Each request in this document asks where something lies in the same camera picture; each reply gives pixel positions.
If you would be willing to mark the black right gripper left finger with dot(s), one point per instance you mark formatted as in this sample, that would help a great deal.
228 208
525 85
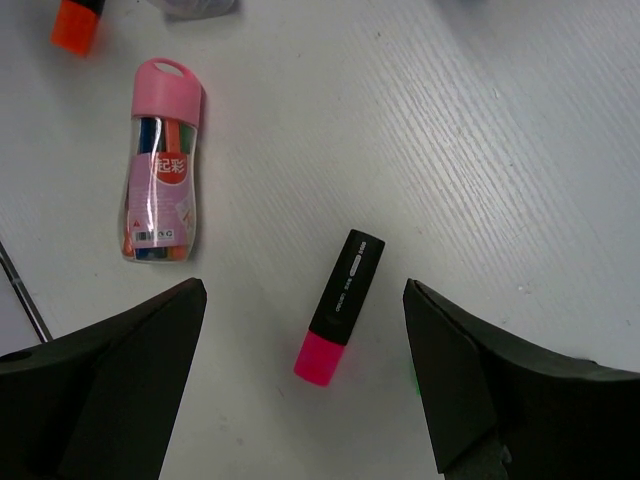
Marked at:
101 402

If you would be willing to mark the orange cap highlighter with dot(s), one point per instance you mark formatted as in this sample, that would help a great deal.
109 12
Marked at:
76 24

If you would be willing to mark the pink lid marker bottle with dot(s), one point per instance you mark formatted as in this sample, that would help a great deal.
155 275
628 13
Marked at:
159 208

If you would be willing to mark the pink cap highlighter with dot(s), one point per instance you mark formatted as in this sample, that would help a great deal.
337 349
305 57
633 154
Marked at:
339 307

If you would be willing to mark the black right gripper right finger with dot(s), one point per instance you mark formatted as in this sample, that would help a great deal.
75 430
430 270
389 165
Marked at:
500 407

